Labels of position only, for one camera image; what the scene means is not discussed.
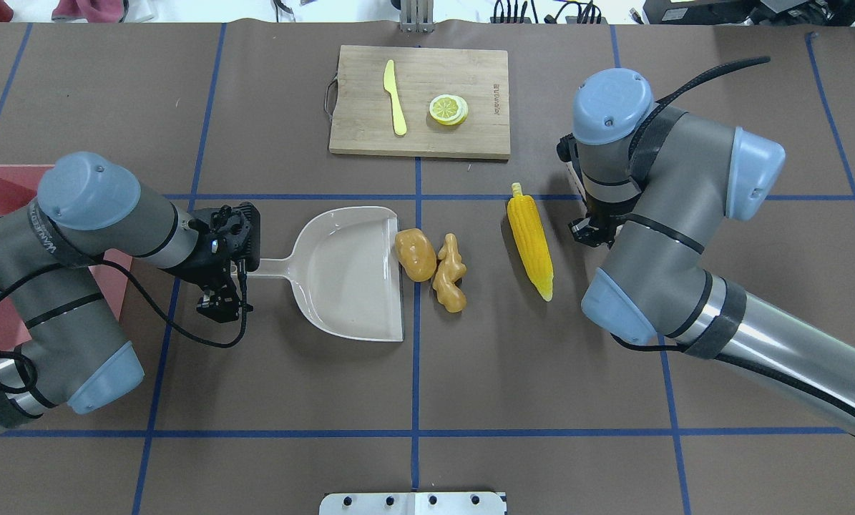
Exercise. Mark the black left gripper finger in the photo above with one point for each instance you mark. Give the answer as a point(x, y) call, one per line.
point(225, 301)

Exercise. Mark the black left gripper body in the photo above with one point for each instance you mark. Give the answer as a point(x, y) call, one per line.
point(199, 268)

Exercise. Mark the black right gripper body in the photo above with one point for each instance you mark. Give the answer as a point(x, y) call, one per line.
point(589, 232)

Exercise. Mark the yellow toy corn cob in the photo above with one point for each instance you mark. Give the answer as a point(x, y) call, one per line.
point(530, 240)

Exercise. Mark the white plastic dustpan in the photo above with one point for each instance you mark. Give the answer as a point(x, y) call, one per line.
point(344, 275)

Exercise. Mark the toy ginger root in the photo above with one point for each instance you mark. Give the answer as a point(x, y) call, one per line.
point(450, 270)

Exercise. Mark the toy brown potato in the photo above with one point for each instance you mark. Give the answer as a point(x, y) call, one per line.
point(416, 254)

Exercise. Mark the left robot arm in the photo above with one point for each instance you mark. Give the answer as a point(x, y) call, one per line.
point(60, 342)

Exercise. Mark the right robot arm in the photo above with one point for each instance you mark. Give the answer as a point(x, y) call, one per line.
point(658, 181)

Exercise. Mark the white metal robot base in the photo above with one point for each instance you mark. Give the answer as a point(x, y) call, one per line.
point(445, 502)

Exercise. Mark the pink plastic bin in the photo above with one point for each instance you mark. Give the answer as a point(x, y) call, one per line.
point(18, 186)

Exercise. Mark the wooden cutting board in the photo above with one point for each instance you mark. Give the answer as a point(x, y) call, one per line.
point(361, 118)

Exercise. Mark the toy lemon slice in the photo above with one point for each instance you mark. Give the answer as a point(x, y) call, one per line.
point(448, 109)

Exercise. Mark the yellow plastic toy knife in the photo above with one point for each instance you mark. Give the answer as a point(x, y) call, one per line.
point(399, 125)

